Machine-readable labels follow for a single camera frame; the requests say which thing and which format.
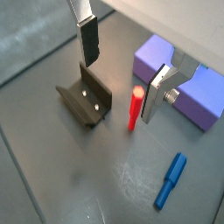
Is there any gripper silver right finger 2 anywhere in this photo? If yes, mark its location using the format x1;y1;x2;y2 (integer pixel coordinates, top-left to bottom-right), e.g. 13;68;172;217
141;47;200;123

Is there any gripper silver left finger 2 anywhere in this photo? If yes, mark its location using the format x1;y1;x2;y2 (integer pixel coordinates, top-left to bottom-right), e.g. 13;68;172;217
67;0;100;67

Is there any blue hexagonal peg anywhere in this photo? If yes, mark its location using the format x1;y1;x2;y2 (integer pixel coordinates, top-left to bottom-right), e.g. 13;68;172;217
154;152;187;210

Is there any black U-shaped fixture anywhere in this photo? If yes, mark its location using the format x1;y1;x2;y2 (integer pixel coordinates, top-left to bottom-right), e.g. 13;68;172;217
56;62;112;128

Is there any red hexagonal peg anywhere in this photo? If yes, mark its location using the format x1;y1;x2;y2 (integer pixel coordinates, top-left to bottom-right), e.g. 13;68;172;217
128;86;145;131

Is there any purple base block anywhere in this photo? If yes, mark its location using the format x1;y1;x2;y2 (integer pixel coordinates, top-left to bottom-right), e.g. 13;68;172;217
133;34;224;131

